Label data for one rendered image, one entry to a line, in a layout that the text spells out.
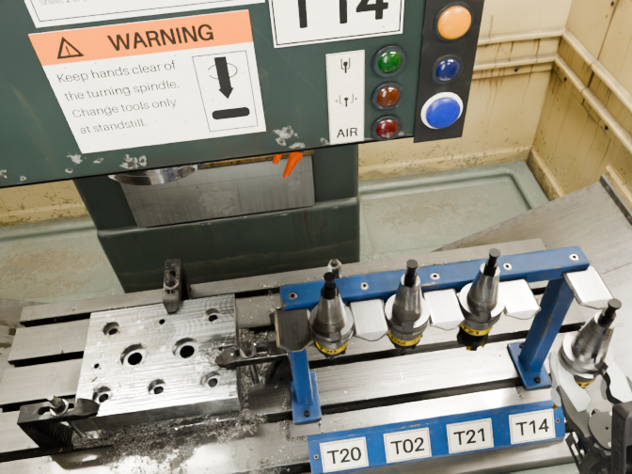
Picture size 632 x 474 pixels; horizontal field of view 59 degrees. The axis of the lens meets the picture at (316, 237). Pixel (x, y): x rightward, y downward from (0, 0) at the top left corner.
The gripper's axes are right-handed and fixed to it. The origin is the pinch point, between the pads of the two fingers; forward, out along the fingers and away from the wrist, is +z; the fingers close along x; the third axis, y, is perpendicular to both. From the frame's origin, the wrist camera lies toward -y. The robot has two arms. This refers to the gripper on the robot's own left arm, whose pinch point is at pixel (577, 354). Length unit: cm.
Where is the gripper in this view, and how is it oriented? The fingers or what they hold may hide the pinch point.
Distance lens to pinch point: 86.5
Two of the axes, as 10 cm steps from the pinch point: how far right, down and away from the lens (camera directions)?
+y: 0.4, 6.7, 7.4
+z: -1.3, -7.4, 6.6
